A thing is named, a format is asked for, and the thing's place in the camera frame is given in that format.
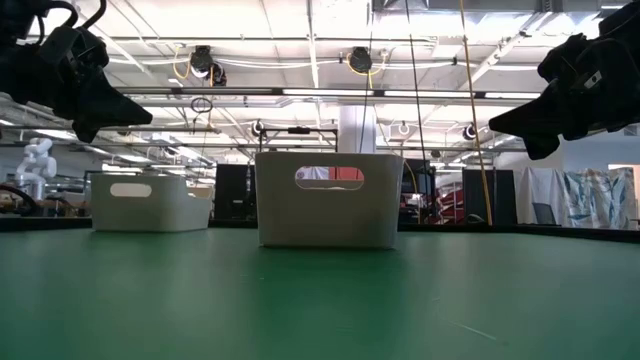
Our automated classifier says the patterned cloth curtain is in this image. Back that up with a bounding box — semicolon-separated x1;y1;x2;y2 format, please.
514;167;639;231

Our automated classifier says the white plastic basket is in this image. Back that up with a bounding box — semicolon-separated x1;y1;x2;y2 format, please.
89;172;214;233
254;151;405;250

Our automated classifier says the black upright panel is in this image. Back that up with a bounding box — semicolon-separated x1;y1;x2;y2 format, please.
462;168;517;225

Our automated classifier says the black overhead gantry frame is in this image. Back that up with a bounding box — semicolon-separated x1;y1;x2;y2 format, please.
258;126;340;154

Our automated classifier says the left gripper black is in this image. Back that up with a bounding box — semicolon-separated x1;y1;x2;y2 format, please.
0;27;154;144

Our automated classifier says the long ceiling light rail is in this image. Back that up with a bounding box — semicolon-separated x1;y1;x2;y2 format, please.
112;85;544;100

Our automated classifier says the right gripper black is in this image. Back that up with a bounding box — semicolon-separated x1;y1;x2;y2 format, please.
488;33;640;161

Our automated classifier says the black cabinet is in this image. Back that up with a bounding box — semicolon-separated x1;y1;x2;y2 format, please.
214;163;257;221

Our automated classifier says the long yellow hanging cable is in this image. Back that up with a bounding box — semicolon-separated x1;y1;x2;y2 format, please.
458;0;494;226

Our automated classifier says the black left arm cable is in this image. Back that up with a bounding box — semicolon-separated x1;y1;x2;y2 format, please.
29;0;109;31

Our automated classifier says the white building pillar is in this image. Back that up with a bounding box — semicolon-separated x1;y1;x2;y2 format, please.
338;103;377;154

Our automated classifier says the long black hanging cable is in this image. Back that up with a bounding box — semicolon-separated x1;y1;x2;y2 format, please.
403;0;430;172

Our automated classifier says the grey office chair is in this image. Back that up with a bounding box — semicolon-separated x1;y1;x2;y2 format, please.
532;202;558;227

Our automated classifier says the white robot figure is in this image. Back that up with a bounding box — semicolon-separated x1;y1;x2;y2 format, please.
14;137;58;201

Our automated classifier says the black ceiling cable reel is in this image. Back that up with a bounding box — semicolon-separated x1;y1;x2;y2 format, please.
188;44;229;87
347;46;374;75

